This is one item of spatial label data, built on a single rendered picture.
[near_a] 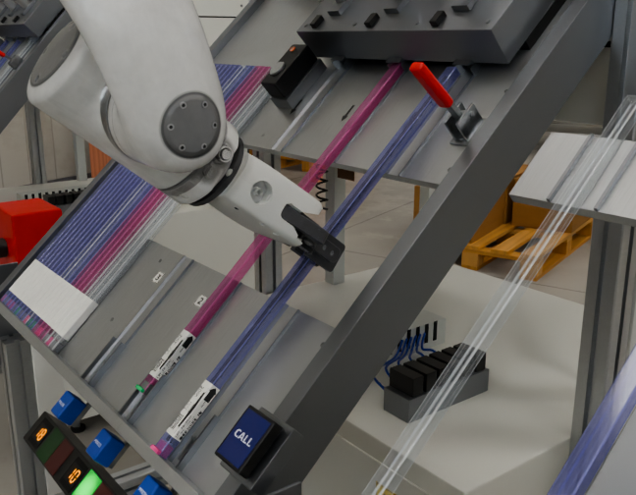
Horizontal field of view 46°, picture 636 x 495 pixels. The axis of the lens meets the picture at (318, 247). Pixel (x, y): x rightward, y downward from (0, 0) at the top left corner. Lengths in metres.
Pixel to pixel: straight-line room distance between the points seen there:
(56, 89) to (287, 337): 0.32
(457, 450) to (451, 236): 0.33
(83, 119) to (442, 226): 0.34
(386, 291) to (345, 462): 0.41
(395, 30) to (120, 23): 0.46
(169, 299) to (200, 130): 0.41
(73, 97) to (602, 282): 0.64
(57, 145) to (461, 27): 5.05
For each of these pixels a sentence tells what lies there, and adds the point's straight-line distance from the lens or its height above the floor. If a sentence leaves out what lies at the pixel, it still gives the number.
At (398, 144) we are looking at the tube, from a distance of 0.80.
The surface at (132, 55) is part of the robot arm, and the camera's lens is 0.51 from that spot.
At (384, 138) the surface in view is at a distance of 0.86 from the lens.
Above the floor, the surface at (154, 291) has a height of 0.81.
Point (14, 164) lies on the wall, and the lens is 5.54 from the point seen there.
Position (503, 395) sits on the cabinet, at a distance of 1.12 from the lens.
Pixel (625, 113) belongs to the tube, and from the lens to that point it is 0.63.
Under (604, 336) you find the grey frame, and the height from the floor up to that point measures 0.77.
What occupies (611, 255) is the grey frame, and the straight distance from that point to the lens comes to 0.93.
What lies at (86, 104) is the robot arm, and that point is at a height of 1.07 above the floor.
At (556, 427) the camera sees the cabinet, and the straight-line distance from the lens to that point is 1.05.
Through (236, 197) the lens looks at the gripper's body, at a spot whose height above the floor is 0.98.
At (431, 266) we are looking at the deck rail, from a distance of 0.73.
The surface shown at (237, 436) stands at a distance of 0.64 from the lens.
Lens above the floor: 1.11
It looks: 16 degrees down
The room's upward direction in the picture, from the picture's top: straight up
